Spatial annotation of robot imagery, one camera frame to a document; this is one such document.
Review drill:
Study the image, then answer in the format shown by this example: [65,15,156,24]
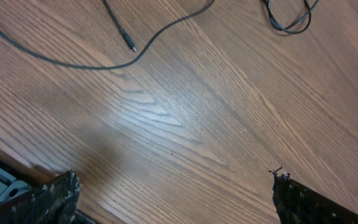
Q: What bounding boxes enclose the black USB cable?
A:
[262,0,319,35]
[0,0,216,71]

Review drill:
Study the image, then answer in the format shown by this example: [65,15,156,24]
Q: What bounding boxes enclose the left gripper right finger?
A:
[270,167,358,224]

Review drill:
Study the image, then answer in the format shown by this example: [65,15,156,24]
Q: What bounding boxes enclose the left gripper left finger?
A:
[0,170,80,224]

